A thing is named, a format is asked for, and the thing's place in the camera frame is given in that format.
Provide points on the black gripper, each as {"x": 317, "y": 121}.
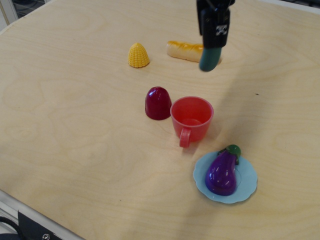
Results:
{"x": 213, "y": 22}

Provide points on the green toy cucumber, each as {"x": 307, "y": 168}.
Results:
{"x": 209, "y": 59}

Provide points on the red plastic cup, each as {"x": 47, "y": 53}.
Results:
{"x": 191, "y": 118}

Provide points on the toy bread loaf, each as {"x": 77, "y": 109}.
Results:
{"x": 184, "y": 50}

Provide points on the yellow toy corn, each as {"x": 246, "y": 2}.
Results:
{"x": 138, "y": 56}

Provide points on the dark red toy dome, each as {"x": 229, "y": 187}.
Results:
{"x": 158, "y": 103}

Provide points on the purple toy eggplant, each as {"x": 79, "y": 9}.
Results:
{"x": 220, "y": 177}

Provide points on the light blue plate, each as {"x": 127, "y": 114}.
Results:
{"x": 246, "y": 179}

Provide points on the aluminium table frame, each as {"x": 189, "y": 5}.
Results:
{"x": 9, "y": 225}

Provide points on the black corner bracket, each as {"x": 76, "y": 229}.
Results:
{"x": 37, "y": 228}

